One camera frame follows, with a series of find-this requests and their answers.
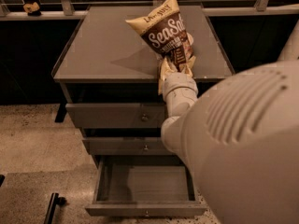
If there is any white paper bowl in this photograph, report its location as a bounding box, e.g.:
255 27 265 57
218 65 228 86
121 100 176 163
187 33 193 45

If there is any white diagonal pole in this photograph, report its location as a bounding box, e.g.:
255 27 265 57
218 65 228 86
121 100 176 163
278 21 299 61

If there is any black bar on floor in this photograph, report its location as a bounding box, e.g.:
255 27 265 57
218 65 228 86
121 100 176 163
44 192 66 224

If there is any brown sea salt chip bag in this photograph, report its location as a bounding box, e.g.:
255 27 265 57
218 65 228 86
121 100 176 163
126 0 194 69

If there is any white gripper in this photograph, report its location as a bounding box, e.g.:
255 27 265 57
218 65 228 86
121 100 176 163
158 56 198 108

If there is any small yellow black object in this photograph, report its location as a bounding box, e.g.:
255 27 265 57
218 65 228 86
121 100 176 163
23 2 41 16

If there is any metal window railing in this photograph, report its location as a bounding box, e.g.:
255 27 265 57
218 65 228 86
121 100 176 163
0 0 299 22

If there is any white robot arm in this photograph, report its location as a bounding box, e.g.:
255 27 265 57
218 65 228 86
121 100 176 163
162 61 299 224

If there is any grey drawer cabinet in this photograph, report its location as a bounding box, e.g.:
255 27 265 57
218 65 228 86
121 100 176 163
50 5 235 170

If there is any grey bottom drawer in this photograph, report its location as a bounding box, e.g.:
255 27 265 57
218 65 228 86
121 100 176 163
86 155 206 217

